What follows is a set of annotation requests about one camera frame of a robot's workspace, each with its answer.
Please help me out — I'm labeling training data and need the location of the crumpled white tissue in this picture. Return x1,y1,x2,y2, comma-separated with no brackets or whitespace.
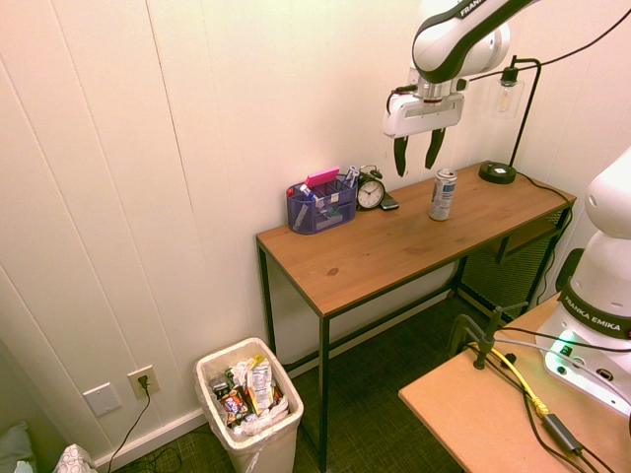
235,409,290,436
230,359,258,386

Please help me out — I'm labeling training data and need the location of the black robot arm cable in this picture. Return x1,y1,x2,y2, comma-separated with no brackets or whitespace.
464,8,631,83

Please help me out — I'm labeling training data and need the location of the black lamp cord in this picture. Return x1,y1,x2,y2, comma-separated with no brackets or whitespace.
515,171,576,302

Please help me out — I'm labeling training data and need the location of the black power cord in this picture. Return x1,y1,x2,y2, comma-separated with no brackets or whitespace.
105,374,208,473

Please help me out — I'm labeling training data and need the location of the blue mesh desk organizer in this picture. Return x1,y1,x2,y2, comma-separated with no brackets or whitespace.
286,173,359,236

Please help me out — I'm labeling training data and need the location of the pink sticky note pad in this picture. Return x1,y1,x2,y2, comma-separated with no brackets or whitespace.
305,166,342,188

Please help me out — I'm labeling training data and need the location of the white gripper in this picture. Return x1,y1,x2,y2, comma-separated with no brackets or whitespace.
383,91,465,178

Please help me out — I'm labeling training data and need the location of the yellow ethernet cable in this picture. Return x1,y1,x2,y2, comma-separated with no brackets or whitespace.
466,341,551,416

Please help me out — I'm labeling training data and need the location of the black table clamp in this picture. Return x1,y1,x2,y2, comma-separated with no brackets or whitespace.
446,304,529,372

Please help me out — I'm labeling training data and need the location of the beige wall outlet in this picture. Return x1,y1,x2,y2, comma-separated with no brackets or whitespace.
126,364,162,400

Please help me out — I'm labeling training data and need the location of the grey cable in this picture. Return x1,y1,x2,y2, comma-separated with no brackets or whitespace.
494,336,631,395

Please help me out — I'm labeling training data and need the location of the white patterned tissue box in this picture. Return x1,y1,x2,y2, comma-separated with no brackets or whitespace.
50,442,99,473

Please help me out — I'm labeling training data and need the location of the white blank wall plate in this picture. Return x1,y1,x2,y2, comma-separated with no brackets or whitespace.
82,381,124,418

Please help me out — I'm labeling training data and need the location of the black alarm clock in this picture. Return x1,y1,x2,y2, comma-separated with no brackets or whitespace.
355,164,387,212

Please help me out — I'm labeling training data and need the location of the brown Hello Panda snack pack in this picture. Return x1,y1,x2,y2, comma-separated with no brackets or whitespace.
218,387,250,421

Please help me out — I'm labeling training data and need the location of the light wooden robot mounting table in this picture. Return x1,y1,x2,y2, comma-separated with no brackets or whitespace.
397,294,631,473

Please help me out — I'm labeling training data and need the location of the white printed drink can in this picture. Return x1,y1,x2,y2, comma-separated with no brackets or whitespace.
428,168,458,223

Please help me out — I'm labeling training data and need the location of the white trash bin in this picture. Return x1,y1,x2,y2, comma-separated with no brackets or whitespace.
194,337,305,473
194,336,305,473

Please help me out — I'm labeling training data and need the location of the black desk lamp glass shade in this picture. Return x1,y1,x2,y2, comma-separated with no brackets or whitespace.
478,54,543,185

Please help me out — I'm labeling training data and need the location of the wooden console table black frame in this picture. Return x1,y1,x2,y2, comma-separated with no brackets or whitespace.
255,161,578,472

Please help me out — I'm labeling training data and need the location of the black cable adapter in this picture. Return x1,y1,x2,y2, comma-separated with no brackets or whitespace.
540,413,586,455

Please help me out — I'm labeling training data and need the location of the teal cushion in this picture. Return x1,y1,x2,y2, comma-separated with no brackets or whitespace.
0,420,36,473

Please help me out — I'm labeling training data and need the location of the yellow white chips bag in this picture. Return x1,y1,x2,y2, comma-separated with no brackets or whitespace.
245,355,274,416

